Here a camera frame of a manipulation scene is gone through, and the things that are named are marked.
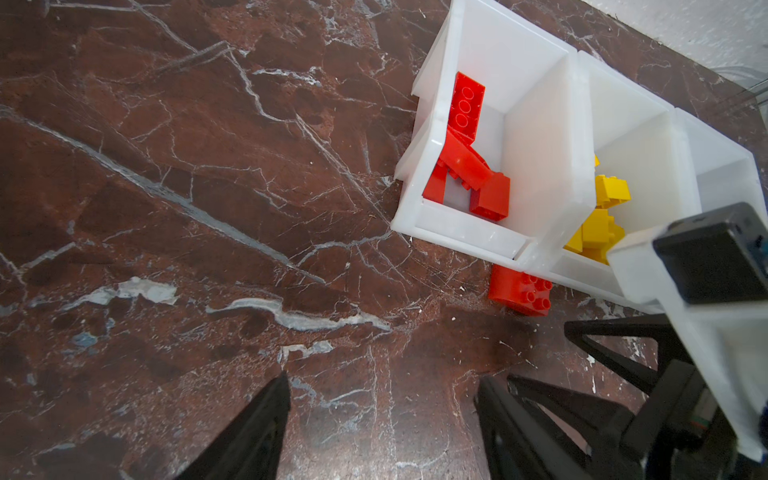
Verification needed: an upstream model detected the small yellow lego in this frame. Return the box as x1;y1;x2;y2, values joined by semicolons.
595;175;632;209

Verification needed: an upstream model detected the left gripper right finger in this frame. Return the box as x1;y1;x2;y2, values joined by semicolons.
474;376;588;479

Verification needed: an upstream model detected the long red lego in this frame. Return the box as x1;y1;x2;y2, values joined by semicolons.
448;72;486;145
437;129;494;190

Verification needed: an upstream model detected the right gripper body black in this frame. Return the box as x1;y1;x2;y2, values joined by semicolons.
608;202;767;479

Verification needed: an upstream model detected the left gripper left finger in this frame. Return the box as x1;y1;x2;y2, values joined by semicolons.
178;372;290;479

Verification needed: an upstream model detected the small red lego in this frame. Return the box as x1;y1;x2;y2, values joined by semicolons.
469;172;510;222

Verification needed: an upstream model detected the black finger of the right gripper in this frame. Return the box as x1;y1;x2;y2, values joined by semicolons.
563;314;691;397

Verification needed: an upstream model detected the red lego square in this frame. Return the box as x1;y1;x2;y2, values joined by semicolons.
422;160;448;204

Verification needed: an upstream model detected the white three-compartment sorting bin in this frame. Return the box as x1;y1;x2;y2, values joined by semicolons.
391;1;766;313

